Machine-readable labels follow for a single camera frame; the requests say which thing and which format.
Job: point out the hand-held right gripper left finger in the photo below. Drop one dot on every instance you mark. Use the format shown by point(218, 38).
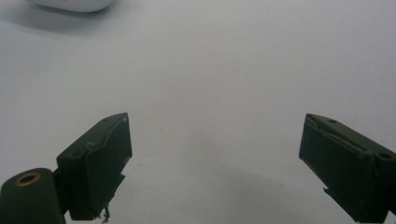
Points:
point(93, 174)

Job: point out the white rounded object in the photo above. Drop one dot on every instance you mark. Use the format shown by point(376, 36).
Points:
point(72, 4)

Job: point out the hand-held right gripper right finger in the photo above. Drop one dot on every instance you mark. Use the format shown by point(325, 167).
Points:
point(348, 174)

